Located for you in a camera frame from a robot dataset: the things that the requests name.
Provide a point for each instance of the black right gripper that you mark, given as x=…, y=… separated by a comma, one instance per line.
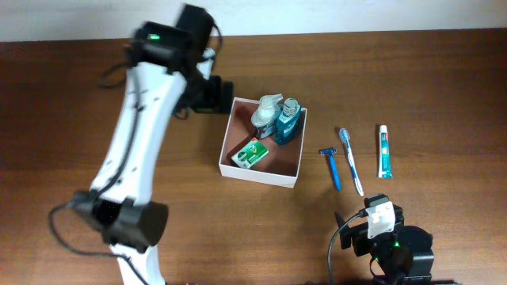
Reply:
x=357, y=236

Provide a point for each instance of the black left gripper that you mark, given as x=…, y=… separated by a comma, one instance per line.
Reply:
x=221, y=93

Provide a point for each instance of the clear pump soap bottle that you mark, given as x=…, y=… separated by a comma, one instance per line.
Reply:
x=264, y=118

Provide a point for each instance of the green Dettol soap box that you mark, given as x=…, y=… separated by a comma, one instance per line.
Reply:
x=252, y=153

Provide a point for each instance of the blue Listerine mouthwash bottle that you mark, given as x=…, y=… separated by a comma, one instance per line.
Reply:
x=287, y=121

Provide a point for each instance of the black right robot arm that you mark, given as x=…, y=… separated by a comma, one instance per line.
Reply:
x=405, y=254

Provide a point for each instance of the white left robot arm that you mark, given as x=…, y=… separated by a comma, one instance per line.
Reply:
x=169, y=70

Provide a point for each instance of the blue disposable razor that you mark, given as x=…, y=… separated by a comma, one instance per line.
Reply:
x=329, y=153

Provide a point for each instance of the green white toothpaste tube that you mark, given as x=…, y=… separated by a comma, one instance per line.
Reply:
x=385, y=171

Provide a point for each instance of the white box pink inside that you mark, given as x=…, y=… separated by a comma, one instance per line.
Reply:
x=281, y=165

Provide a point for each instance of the blue white toothbrush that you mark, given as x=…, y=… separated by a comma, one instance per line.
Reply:
x=345, y=139

